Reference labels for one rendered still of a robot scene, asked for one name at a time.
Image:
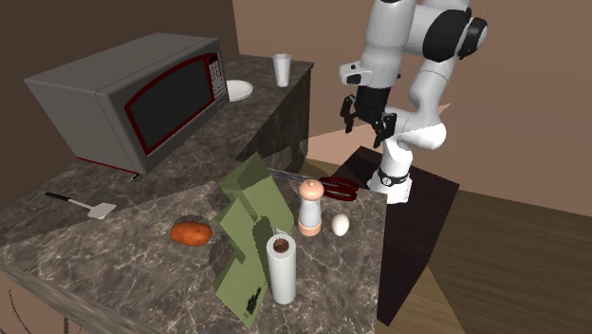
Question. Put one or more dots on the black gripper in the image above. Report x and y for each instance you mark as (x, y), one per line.
(373, 102)

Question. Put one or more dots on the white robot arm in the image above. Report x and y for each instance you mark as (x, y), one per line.
(388, 32)

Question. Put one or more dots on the white cup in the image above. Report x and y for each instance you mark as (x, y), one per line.
(281, 69)

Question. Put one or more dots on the white and tan pepper mill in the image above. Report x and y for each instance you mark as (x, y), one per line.
(310, 208)

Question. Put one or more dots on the white egg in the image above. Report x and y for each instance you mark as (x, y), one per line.
(340, 225)

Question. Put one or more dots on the dark robot stand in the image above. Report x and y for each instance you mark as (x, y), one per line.
(411, 240)

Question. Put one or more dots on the white plate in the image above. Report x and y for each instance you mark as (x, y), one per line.
(239, 89)

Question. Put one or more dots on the green box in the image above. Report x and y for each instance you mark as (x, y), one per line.
(252, 217)

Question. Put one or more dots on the white paper towel roll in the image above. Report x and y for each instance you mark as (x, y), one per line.
(281, 273)

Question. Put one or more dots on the orange potato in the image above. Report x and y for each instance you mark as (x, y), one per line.
(191, 233)

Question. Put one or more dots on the grey microwave with red trim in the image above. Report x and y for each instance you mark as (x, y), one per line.
(125, 102)

